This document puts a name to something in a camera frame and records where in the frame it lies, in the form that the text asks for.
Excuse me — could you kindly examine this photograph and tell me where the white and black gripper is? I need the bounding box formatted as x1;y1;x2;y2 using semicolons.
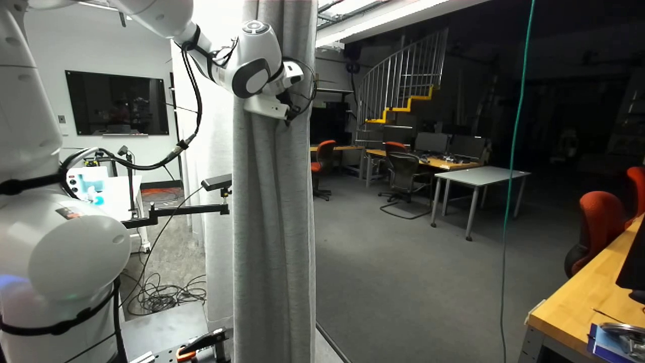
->
244;59;304;120

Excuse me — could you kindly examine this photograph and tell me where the grey woven fabric curtain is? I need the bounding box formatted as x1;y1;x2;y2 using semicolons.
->
208;0;317;363

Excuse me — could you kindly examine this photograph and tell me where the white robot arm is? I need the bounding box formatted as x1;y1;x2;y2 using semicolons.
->
0;0;304;363

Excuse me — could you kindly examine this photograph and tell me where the orange chair by curtain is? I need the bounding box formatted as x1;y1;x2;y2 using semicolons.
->
310;138;337;199

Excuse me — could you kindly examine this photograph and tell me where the staircase with yellow trim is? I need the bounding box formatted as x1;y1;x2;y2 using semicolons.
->
359;30;450;125

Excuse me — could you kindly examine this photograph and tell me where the black mesh office chair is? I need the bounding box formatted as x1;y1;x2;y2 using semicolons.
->
382;151;432;217

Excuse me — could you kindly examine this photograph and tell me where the wooden desk with monitors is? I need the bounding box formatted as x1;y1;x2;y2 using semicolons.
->
359;132;492;185

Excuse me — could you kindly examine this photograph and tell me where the white rectangular table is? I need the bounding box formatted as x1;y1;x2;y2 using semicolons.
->
432;165;531;239

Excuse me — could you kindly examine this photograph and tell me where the white box with blue print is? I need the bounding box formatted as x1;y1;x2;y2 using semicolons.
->
67;167;132;219

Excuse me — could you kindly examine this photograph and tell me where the orange office chair right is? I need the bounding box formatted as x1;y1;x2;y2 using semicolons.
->
564;189;632;276

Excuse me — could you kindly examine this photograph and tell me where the wooden desk top right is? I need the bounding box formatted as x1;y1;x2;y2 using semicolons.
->
519;215;645;363

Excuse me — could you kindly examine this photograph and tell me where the black camera on stand arm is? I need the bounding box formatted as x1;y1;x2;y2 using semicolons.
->
124;173;232;228

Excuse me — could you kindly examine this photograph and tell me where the wall mounted black monitor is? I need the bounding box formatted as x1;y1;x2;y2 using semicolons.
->
65;71;170;135

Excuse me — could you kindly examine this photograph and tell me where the cable bundle on floor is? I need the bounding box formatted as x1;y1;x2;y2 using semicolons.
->
120;268;208;319

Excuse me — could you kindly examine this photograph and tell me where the green hanging cable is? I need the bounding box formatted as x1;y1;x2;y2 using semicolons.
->
499;0;539;363

